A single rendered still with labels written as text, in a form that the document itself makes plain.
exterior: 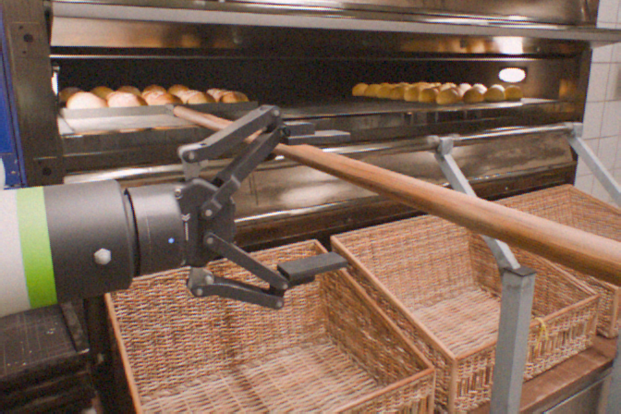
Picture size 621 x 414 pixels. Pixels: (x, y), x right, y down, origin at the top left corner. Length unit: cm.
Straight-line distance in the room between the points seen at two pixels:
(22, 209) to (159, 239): 10
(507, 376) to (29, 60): 110
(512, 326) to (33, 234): 83
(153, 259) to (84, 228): 6
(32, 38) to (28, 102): 12
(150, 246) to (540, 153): 174
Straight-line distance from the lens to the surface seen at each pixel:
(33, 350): 88
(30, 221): 39
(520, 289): 96
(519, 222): 42
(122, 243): 38
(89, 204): 39
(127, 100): 145
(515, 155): 188
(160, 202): 40
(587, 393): 150
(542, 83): 223
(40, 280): 39
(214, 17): 100
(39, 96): 109
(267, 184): 124
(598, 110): 230
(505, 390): 107
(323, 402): 117
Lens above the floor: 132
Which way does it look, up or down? 14 degrees down
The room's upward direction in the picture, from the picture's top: straight up
